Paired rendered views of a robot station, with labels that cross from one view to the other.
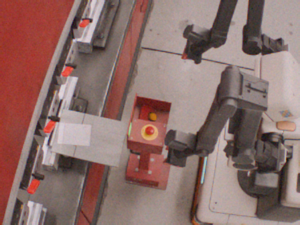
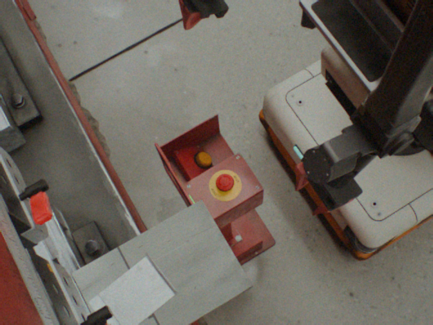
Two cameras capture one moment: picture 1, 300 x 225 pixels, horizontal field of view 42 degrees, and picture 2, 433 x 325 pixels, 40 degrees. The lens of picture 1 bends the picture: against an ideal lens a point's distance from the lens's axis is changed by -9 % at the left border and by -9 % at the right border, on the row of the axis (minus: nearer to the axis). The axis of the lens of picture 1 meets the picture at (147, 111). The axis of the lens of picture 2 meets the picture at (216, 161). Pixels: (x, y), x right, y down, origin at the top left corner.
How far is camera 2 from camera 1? 0.59 m
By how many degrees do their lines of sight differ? 11
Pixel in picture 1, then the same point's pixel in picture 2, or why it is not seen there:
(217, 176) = not seen: hidden behind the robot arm
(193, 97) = (198, 90)
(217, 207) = (384, 208)
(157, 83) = (134, 112)
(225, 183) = not seen: hidden behind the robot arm
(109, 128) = (181, 235)
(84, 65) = (32, 170)
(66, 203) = not seen: outside the picture
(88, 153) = (183, 307)
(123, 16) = (21, 39)
